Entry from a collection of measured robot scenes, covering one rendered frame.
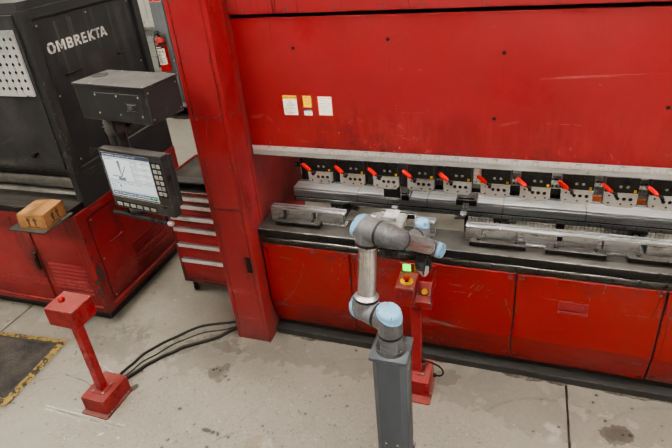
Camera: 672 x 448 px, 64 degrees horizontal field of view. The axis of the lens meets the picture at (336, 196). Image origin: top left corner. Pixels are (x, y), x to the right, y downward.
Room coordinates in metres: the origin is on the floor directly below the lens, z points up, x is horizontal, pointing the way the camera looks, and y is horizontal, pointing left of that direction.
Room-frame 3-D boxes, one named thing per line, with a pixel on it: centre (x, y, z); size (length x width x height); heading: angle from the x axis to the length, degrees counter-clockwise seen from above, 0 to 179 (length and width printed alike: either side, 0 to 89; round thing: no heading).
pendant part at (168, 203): (2.67, 1.02, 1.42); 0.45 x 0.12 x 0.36; 61
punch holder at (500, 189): (2.56, -0.86, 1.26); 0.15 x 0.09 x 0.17; 68
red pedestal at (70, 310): (2.48, 1.56, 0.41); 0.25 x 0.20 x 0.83; 158
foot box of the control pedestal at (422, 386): (2.35, -0.38, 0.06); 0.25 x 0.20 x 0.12; 159
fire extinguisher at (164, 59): (7.80, 2.24, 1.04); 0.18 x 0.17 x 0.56; 70
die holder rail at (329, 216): (2.98, 0.18, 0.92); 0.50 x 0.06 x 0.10; 68
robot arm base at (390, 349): (1.90, -0.19, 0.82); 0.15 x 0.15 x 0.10
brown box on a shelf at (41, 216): (3.12, 1.93, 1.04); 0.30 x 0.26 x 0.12; 70
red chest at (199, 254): (3.65, 0.94, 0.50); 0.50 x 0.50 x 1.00; 68
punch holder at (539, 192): (2.49, -1.05, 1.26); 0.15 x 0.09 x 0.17; 68
